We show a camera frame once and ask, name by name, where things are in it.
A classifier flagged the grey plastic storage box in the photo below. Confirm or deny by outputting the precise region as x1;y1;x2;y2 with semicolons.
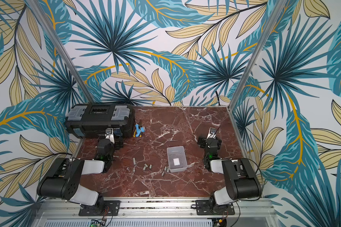
167;146;188;173

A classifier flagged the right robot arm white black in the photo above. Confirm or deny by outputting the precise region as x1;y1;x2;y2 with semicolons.
196;136;262;215

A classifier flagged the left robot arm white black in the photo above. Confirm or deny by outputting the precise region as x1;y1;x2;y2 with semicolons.
37;134;123;217

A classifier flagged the blue toy figure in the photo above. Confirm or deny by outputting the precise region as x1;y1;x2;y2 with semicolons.
133;123;145;138

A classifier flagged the black plastic toolbox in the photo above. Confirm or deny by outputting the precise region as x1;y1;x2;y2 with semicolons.
64;104;135;139

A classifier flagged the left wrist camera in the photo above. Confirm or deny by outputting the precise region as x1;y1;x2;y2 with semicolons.
105;128;115;144

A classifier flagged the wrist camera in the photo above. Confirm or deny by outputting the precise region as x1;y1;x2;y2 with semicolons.
207;128;218;139
105;128;115;144

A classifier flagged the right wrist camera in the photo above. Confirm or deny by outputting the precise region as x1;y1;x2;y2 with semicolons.
207;128;218;139

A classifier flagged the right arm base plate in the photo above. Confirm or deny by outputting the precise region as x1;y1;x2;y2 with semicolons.
191;199;235;216

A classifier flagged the aluminium rail front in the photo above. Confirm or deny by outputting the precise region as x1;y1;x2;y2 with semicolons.
32;197;281;227

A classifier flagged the right metal frame post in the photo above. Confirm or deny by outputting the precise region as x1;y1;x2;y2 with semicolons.
228;1;287;112

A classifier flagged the metal frame post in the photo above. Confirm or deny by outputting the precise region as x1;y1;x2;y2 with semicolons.
27;0;94;104
228;1;287;112

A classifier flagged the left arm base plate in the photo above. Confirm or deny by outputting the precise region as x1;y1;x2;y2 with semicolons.
79;201;121;217

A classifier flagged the left metal frame post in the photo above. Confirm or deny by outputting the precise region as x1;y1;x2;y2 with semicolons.
27;0;94;104

